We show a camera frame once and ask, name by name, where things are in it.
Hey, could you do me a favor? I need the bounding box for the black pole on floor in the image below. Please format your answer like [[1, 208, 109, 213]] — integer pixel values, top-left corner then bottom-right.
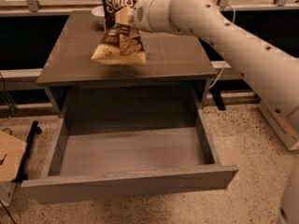
[[12, 120, 42, 183]]

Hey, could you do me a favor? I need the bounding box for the open grey top drawer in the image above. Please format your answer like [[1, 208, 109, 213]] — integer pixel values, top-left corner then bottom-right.
[[21, 87, 239, 205]]

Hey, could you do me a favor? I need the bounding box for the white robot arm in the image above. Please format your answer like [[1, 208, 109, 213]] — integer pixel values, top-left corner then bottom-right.
[[116, 0, 299, 150]]

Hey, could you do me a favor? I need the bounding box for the grey cabinet with glossy top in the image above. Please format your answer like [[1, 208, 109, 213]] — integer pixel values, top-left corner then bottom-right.
[[36, 7, 218, 117]]

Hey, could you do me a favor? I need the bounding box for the metal window rail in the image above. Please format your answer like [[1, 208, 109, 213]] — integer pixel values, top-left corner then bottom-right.
[[0, 61, 240, 91]]

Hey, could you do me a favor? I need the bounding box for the brown sea salt chip bag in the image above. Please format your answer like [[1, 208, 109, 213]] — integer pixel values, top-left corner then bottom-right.
[[92, 0, 146, 65]]

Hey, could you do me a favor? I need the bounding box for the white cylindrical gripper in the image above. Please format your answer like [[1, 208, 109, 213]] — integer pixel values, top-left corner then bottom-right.
[[115, 0, 175, 33]]

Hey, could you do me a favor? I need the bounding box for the white ceramic bowl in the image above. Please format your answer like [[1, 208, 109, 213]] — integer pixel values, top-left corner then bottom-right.
[[92, 6, 105, 25]]

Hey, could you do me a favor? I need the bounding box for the cardboard box right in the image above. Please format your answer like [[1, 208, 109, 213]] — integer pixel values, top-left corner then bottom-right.
[[257, 100, 299, 151]]

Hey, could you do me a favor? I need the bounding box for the brown cardboard sheet left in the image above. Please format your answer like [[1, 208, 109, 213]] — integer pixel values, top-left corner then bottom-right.
[[0, 132, 27, 182]]

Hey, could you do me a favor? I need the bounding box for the white power cable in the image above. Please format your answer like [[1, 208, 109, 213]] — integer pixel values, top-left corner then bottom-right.
[[207, 4, 236, 91]]

